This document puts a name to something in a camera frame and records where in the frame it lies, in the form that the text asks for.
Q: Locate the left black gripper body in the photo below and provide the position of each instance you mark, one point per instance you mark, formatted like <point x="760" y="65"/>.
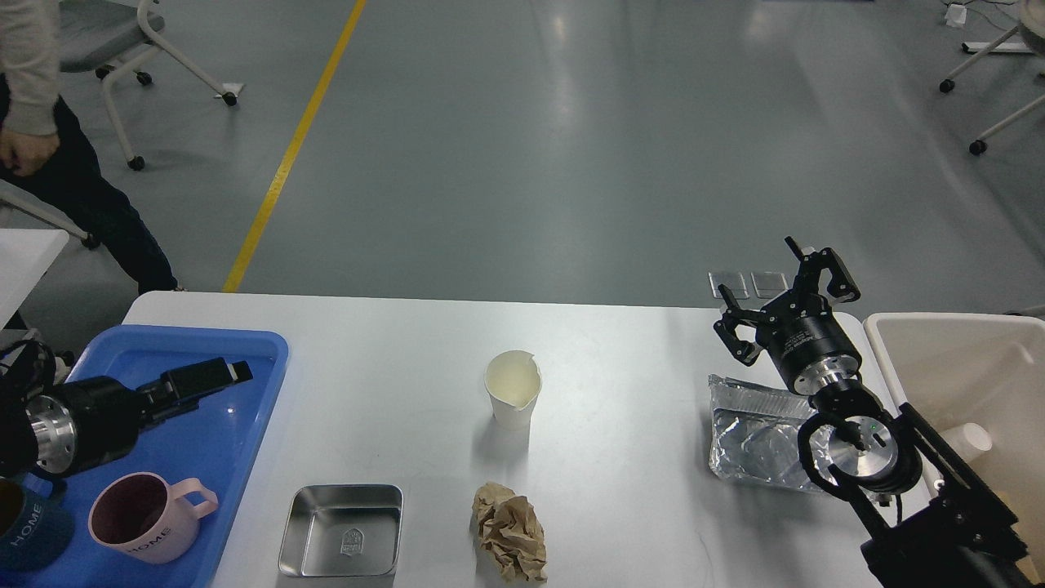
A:
<point x="81" y="425"/>

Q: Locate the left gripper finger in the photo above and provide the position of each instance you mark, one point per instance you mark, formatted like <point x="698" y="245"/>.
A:
<point x="196" y="381"/>

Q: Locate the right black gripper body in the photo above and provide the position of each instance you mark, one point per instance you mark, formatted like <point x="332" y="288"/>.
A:
<point x="807" y="345"/>

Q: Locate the aluminium foil container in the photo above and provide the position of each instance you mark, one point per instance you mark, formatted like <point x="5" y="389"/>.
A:
<point x="754" y="434"/>

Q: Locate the pink HOME mug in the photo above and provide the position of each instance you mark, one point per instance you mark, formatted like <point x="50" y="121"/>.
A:
<point x="142" y="516"/>

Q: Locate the steel rectangular tray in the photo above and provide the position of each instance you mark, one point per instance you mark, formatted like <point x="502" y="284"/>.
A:
<point x="342" y="531"/>

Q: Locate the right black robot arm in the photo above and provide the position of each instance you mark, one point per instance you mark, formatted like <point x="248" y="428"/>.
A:
<point x="932" y="521"/>

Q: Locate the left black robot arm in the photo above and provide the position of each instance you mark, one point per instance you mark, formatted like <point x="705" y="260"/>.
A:
<point x="17" y="446"/>

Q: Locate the metal floor plate right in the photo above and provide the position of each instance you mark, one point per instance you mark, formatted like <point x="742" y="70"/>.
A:
<point x="768" y="285"/>

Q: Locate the metal floor plate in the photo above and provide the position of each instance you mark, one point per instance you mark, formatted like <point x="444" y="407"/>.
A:
<point x="735" y="282"/>
<point x="768" y="285"/>

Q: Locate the metal floor plate left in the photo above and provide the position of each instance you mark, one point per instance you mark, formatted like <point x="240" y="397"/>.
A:
<point x="735" y="282"/>

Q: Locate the dark blue HOME mug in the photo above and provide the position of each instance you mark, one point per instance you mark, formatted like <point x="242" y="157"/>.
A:
<point x="35" y="529"/>

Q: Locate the beige plastic bin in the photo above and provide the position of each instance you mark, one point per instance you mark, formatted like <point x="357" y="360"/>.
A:
<point x="983" y="369"/>

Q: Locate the white cup in bin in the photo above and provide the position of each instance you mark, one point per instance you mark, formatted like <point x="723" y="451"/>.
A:
<point x="970" y="441"/>

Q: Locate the white side table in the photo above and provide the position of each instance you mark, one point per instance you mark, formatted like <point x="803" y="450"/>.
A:
<point x="26" y="255"/>

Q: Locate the white paper cup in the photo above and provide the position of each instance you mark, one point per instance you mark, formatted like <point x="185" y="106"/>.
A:
<point x="513" y="382"/>

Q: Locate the person in dark trousers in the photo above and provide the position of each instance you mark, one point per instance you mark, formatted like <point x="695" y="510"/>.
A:
<point x="46" y="154"/>

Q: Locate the crumpled brown paper ball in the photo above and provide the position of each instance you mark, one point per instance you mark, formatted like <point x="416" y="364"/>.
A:
<point x="508" y="529"/>

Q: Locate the brown paper in bin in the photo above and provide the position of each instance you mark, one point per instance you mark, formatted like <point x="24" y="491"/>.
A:
<point x="1016" y="523"/>

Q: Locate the grey office chair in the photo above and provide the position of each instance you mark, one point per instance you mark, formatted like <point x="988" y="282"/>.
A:
<point x="112" y="40"/>

